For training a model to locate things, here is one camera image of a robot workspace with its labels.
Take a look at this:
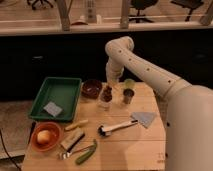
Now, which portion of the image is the dark purple grape bunch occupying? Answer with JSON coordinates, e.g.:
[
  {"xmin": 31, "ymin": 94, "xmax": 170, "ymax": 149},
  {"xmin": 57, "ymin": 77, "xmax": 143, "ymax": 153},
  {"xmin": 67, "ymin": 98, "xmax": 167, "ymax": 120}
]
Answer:
[{"xmin": 101, "ymin": 86, "xmax": 112, "ymax": 102}]

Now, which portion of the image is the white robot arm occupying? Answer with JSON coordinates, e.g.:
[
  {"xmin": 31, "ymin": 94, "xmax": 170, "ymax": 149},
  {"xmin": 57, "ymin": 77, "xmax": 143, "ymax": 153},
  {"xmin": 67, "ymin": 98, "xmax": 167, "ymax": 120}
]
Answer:
[{"xmin": 105, "ymin": 36, "xmax": 213, "ymax": 171}]

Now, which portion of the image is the white paper cup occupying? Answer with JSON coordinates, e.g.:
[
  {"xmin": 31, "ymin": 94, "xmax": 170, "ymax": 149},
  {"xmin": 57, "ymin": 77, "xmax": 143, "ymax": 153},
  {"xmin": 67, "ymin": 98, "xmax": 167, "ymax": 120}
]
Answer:
[{"xmin": 98, "ymin": 93, "xmax": 112, "ymax": 110}]

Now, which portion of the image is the green cup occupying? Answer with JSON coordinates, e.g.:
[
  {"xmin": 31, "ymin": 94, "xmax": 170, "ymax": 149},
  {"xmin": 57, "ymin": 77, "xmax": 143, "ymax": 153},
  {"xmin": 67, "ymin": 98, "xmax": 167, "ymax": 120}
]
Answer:
[{"xmin": 124, "ymin": 79, "xmax": 135, "ymax": 89}]

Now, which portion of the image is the metal cup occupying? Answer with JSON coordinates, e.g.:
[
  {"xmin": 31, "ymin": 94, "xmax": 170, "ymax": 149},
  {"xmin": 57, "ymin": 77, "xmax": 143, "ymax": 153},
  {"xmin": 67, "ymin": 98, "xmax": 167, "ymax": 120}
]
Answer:
[{"xmin": 123, "ymin": 89, "xmax": 134, "ymax": 104}]

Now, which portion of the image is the dark red bowl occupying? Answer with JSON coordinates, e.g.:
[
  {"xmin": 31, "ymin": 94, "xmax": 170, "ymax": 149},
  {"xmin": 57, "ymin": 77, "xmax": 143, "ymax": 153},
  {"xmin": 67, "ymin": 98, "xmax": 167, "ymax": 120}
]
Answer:
[{"xmin": 82, "ymin": 79, "xmax": 102, "ymax": 99}]

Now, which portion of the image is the green plastic tray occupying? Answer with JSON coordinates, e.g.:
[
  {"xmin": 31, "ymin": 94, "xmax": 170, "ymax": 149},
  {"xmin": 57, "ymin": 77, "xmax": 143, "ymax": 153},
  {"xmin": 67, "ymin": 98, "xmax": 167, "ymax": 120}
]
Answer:
[{"xmin": 28, "ymin": 77, "xmax": 82, "ymax": 122}]

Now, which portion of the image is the grey cloth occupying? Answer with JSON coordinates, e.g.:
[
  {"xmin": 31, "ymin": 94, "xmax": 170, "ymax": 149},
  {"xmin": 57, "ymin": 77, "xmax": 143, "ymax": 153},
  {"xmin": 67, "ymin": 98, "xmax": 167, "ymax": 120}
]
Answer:
[{"xmin": 131, "ymin": 112, "xmax": 156, "ymax": 129}]

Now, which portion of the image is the grey sponge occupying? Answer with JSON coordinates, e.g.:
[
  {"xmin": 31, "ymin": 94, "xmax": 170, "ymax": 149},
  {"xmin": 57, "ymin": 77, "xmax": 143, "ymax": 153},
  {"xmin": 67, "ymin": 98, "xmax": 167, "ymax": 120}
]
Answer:
[{"xmin": 44, "ymin": 102, "xmax": 63, "ymax": 117}]

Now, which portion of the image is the wooden block with black edge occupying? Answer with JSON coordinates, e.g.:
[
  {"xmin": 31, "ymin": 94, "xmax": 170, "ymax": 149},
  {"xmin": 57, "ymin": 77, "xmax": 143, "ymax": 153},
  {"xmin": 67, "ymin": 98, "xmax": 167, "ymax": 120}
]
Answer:
[{"xmin": 60, "ymin": 128, "xmax": 85, "ymax": 151}]

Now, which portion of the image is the green cucumber toy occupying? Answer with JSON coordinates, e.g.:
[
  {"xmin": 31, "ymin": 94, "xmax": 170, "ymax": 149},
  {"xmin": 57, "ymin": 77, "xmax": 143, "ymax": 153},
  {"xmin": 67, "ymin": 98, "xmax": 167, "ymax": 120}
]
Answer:
[{"xmin": 75, "ymin": 139, "xmax": 98, "ymax": 165}]

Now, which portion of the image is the orange bowl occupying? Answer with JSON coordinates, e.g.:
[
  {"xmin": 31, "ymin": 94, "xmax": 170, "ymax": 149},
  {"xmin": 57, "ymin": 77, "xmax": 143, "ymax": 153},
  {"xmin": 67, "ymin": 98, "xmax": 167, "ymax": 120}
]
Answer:
[{"xmin": 31, "ymin": 122, "xmax": 63, "ymax": 152}]

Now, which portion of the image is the metal fork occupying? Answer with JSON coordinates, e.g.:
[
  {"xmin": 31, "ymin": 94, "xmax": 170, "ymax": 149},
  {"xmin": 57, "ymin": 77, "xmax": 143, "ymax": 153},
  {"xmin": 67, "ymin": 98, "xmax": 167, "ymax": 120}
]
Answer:
[{"xmin": 58, "ymin": 145, "xmax": 93, "ymax": 160}]

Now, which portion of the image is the yellow round fruit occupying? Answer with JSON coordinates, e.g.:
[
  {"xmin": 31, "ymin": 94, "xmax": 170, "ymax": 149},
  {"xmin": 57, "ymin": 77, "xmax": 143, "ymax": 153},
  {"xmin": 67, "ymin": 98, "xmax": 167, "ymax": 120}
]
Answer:
[{"xmin": 37, "ymin": 130, "xmax": 51, "ymax": 144}]

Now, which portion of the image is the black office chair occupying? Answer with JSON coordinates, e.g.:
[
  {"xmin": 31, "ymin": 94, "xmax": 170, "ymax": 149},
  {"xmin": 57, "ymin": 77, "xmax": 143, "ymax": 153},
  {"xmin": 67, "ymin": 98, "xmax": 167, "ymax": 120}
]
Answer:
[
  {"xmin": 129, "ymin": 0, "xmax": 158, "ymax": 23},
  {"xmin": 171, "ymin": 0, "xmax": 204, "ymax": 22},
  {"xmin": 26, "ymin": 0, "xmax": 53, "ymax": 10}
]

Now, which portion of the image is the black office chair left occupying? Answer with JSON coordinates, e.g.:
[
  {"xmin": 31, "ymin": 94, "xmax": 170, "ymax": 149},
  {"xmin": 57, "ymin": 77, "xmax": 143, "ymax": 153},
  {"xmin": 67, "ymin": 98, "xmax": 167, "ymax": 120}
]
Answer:
[{"xmin": 26, "ymin": 0, "xmax": 53, "ymax": 10}]

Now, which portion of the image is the black office chair right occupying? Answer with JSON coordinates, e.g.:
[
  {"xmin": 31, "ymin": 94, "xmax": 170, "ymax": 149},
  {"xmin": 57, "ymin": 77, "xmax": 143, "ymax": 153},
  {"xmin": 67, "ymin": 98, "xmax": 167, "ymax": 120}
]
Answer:
[{"xmin": 171, "ymin": 0, "xmax": 204, "ymax": 22}]

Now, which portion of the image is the white handled brush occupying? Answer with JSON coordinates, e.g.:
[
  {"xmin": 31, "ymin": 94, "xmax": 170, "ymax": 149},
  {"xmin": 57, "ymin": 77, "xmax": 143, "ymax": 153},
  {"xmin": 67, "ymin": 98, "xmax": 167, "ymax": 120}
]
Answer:
[{"xmin": 98, "ymin": 120, "xmax": 138, "ymax": 136}]

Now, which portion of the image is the black cable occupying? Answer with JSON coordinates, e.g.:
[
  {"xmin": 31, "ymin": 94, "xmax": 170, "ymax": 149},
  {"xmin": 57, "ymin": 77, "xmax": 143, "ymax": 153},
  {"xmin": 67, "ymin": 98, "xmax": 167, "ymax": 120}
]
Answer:
[{"xmin": 0, "ymin": 129, "xmax": 23, "ymax": 171}]

